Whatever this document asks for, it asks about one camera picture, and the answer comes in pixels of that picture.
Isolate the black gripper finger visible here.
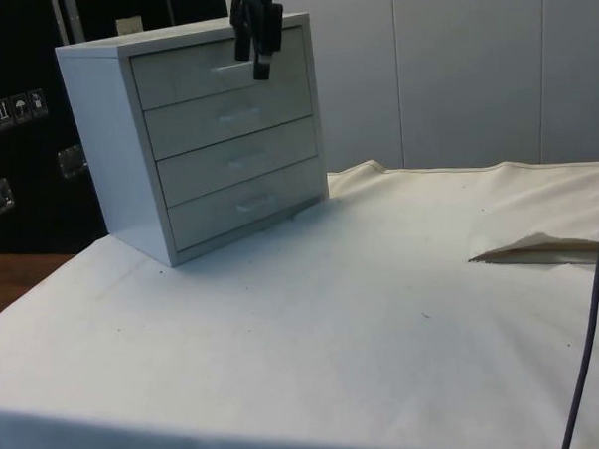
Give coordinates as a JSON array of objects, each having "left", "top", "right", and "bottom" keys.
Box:
[
  {"left": 248, "top": 0, "right": 288, "bottom": 82},
  {"left": 228, "top": 0, "right": 254, "bottom": 63}
]

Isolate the white chest of drawers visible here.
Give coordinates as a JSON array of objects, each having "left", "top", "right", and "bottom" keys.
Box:
[{"left": 54, "top": 11, "right": 332, "bottom": 273}]

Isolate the black cabinet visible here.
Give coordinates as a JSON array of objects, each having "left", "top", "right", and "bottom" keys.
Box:
[{"left": 0, "top": 0, "right": 247, "bottom": 258}]

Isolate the pale locker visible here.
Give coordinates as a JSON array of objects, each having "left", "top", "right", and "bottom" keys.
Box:
[{"left": 534, "top": 0, "right": 599, "bottom": 166}]

